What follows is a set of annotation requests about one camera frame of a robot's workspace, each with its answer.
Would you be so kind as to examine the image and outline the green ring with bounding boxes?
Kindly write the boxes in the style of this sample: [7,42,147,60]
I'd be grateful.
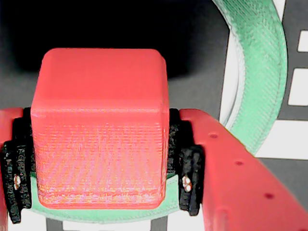
[30,0,289,225]

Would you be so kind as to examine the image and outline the red gripper finger with black pad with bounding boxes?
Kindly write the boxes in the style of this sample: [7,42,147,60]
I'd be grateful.
[167,108,308,231]
[0,107,37,231]

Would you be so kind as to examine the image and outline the red cube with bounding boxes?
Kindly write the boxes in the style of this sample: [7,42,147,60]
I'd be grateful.
[30,47,170,209]

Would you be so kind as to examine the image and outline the checkerboard marker mat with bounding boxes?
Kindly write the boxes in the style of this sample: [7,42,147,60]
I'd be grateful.
[0,0,308,231]

